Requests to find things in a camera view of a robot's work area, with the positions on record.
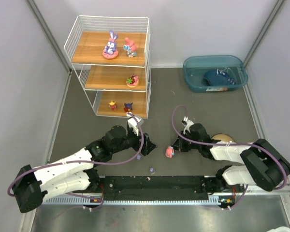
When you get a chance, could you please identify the pink bear strawberry toy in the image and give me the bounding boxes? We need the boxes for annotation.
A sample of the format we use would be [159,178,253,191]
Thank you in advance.
[126,74,139,88]

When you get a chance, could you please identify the purple bunny donut toy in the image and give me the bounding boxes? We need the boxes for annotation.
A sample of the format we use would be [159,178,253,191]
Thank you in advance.
[102,30,119,59]

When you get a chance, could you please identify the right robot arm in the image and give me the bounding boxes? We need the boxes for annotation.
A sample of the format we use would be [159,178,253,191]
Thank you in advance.
[172,119,290,191]

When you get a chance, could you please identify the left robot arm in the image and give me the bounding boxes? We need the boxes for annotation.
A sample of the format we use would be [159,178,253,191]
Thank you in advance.
[12,126,157,213]

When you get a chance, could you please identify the pink bunny toy on shelf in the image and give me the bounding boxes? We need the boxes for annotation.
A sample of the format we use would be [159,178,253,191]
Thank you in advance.
[123,37,137,58]

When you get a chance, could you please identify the blue caped toy figure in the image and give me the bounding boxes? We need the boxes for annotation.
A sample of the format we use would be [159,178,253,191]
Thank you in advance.
[124,102,133,112]

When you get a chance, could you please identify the wooden round block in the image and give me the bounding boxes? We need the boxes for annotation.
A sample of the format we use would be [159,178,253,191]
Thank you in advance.
[211,133,235,143]

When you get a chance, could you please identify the yellow red toy figure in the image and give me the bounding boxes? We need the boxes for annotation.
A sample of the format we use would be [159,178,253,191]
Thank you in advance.
[108,101,117,110]

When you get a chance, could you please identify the teal plastic bin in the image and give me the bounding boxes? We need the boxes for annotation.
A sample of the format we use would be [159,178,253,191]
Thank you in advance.
[183,55,248,93]

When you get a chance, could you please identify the blue cap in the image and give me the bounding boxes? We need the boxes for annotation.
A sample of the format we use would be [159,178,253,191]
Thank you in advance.
[203,69,236,86]

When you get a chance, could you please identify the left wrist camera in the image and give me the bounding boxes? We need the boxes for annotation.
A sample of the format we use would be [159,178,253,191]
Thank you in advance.
[126,112,144,135]

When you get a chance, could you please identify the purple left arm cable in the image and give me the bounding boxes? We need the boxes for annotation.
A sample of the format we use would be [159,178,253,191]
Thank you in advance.
[7,113,145,197]

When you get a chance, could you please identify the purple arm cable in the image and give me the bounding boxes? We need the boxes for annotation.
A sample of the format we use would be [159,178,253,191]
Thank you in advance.
[7,113,145,197]
[171,105,289,189]

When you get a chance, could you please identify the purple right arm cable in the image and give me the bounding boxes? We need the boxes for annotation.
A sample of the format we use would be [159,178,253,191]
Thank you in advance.
[171,105,289,189]

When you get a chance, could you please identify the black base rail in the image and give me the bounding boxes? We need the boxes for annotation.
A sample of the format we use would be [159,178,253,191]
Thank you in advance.
[101,176,221,201]

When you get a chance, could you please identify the white wire wooden shelf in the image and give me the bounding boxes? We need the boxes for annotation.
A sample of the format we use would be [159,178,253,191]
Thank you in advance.
[64,15,151,118]

